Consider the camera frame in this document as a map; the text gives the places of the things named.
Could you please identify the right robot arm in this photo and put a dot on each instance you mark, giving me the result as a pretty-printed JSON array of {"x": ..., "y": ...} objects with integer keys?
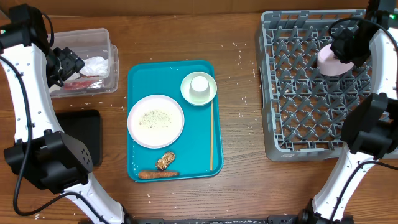
[{"x": 369, "y": 132}]

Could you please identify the pale green bowl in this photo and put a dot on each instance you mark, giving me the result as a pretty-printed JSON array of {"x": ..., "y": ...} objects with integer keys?
[{"x": 198, "y": 101}]

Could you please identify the grey dishwasher rack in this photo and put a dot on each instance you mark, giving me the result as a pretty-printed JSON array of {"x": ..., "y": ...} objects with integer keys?
[{"x": 303, "y": 111}]

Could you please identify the black rectangular tray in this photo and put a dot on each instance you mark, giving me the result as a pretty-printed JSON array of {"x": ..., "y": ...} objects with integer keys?
[{"x": 84, "y": 137}]

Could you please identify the white paper cup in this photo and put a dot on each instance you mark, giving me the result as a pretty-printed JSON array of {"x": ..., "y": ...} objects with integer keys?
[{"x": 199, "y": 86}]

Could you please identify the gold foil wrapper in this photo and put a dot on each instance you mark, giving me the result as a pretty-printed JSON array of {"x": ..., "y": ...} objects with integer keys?
[{"x": 165, "y": 160}]

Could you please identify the clear plastic waste bin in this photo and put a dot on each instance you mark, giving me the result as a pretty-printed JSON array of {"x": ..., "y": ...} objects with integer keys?
[{"x": 87, "y": 44}]

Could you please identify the wooden chopstick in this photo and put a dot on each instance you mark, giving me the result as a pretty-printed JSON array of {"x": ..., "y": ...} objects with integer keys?
[{"x": 211, "y": 139}]

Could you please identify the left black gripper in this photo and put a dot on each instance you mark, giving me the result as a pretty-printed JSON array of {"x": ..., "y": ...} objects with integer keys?
[{"x": 71, "y": 62}]

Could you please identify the red snack wrapper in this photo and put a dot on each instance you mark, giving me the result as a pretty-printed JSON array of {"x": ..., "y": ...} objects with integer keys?
[{"x": 84, "y": 85}]

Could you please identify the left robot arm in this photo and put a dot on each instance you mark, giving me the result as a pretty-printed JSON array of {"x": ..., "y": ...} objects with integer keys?
[{"x": 25, "y": 43}]

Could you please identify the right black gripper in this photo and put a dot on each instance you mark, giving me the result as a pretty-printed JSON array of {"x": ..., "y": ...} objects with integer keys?
[{"x": 337, "y": 49}]

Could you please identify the teal plastic serving tray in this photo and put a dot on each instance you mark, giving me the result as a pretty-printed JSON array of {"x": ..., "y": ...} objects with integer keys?
[{"x": 192, "y": 148}]

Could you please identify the large pink plate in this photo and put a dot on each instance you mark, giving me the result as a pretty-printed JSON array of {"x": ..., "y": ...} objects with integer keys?
[{"x": 155, "y": 121}]

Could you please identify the orange carrot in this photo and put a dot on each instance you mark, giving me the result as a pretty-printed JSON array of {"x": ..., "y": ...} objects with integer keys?
[{"x": 146, "y": 174}]

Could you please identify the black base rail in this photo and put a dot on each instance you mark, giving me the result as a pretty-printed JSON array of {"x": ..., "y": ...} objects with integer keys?
[{"x": 273, "y": 219}]

